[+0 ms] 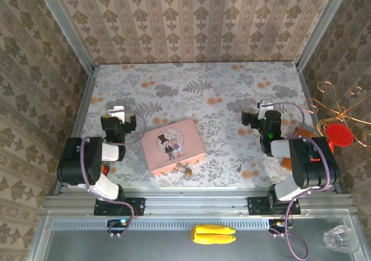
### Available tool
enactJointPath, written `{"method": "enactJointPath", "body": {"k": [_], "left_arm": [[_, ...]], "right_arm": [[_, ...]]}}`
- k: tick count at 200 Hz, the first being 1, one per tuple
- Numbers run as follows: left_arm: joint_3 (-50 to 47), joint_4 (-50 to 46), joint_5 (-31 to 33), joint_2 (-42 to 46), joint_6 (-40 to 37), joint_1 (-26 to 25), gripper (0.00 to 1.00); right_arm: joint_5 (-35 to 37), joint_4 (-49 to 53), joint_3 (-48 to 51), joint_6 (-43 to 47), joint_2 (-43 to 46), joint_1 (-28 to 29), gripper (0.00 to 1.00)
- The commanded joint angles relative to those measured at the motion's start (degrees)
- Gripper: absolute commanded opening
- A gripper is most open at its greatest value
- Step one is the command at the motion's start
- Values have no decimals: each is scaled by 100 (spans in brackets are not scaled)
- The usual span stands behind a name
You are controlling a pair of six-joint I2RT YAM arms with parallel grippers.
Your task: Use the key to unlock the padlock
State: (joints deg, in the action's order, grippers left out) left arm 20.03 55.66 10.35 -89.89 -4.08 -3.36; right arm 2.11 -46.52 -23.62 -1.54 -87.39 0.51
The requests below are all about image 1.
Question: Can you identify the orange flat box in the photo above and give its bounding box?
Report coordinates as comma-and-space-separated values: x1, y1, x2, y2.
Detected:
279, 126, 319, 171

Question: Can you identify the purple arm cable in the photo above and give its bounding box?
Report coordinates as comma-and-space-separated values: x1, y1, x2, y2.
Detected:
269, 101, 331, 259
81, 108, 147, 238

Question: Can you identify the grey metal shelf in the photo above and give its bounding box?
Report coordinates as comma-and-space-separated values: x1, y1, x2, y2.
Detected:
28, 210, 371, 261

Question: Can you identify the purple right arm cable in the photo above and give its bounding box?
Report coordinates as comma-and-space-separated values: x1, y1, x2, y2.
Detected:
269, 101, 331, 259

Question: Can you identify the gold wire ornament stand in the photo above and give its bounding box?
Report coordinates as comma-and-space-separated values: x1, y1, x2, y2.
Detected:
304, 81, 371, 148

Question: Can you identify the red round disc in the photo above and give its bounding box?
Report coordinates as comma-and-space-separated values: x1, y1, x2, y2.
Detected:
326, 123, 354, 147

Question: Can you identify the small controller board with LED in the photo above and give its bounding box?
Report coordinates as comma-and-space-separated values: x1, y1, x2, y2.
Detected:
268, 219, 293, 233
106, 219, 130, 235

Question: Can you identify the clear drinking glass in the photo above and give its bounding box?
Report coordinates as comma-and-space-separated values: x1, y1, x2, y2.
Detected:
322, 225, 361, 255

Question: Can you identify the wide aluminium base rail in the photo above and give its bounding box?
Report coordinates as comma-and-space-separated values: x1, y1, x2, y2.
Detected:
42, 187, 355, 217

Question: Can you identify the grey slotted cable duct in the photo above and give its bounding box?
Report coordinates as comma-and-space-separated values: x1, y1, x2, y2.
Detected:
48, 219, 272, 230

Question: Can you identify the yellow banana bunch toy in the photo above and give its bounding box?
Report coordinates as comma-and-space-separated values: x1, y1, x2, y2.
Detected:
190, 224, 237, 245

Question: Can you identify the aluminium frame post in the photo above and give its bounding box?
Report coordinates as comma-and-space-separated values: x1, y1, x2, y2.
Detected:
294, 0, 354, 70
32, 0, 96, 73

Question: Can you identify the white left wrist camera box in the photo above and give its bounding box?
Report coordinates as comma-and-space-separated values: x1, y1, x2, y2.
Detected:
107, 106, 126, 122

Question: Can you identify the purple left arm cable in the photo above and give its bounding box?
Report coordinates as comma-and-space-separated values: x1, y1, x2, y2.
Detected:
81, 108, 147, 238

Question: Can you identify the pink tin box with couple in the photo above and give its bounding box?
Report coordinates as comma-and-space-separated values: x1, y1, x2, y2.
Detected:
140, 118, 206, 177

